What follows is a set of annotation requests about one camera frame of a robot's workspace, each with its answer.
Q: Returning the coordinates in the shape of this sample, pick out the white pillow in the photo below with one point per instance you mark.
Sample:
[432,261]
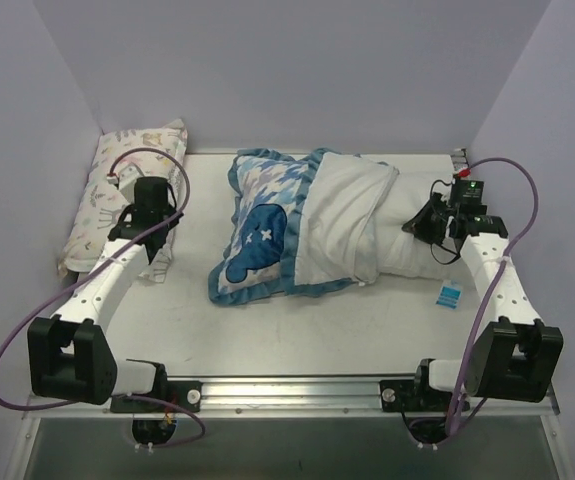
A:
[398,252]

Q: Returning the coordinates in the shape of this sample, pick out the aluminium front mounting rail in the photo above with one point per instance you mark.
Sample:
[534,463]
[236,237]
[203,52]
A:
[301,397]

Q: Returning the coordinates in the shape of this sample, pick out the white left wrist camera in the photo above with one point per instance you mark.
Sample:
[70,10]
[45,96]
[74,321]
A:
[124,184]

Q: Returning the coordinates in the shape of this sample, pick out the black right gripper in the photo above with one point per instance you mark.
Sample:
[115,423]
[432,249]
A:
[433,223]

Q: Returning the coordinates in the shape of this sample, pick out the blue houndstooth pillowcase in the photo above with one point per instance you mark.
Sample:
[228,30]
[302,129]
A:
[301,226]

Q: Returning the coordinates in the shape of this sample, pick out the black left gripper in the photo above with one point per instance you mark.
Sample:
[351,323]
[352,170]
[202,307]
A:
[154,245]

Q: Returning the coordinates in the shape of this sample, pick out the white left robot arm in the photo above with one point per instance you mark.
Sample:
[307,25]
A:
[69,356]

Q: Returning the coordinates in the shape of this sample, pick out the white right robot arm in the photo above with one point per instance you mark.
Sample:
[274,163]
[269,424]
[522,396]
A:
[510,353]

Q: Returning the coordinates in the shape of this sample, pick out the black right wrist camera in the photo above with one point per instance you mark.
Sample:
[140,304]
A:
[467,192]

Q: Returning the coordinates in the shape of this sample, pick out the floral animal print pillow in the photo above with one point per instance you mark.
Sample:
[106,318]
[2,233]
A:
[146,152]

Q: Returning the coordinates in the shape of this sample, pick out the blue white pillow tag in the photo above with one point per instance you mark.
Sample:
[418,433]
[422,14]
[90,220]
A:
[449,294]

